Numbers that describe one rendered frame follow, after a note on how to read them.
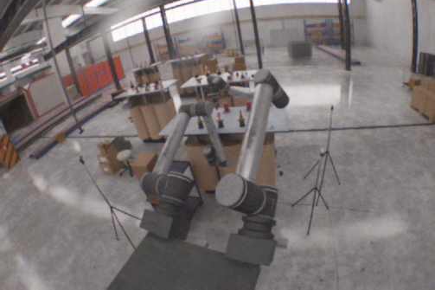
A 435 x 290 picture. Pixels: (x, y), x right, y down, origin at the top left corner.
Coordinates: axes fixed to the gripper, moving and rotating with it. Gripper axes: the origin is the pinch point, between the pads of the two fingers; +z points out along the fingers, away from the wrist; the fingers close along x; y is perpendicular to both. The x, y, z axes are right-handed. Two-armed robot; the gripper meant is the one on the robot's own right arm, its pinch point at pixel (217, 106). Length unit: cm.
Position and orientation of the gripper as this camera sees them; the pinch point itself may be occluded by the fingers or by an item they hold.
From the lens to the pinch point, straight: 238.9
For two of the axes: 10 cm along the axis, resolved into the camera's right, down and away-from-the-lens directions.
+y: 9.7, -0.7, -2.3
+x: 1.7, -4.8, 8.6
